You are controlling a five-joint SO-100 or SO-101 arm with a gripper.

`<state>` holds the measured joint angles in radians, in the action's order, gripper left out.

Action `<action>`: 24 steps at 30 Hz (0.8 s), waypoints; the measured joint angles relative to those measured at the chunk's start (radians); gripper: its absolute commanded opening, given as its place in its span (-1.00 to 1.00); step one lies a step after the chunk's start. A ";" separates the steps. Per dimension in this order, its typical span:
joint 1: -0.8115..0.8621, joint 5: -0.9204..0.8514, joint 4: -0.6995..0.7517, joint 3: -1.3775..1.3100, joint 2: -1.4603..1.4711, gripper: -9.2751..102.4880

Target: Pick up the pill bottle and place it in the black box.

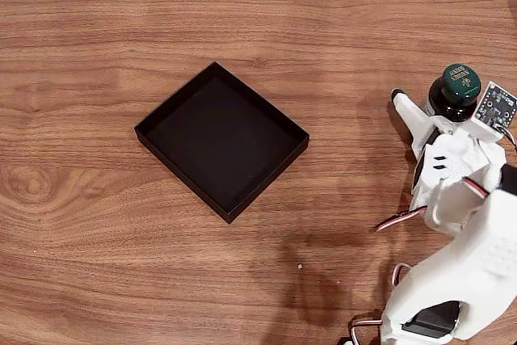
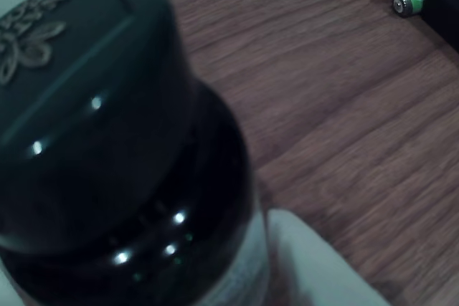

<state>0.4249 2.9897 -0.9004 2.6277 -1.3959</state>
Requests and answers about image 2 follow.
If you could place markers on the dark green pill bottle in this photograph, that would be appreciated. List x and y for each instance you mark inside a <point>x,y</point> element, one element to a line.
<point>118,148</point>

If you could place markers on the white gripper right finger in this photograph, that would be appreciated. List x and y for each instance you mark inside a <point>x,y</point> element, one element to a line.
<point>315,270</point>

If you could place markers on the black rectangular object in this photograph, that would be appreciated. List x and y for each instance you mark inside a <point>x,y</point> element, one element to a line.
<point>443,15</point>

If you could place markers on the green cylindrical battery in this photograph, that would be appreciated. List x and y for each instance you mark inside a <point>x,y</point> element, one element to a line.
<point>410,2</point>

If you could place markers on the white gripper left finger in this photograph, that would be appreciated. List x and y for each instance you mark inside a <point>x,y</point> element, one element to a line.
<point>5,290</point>

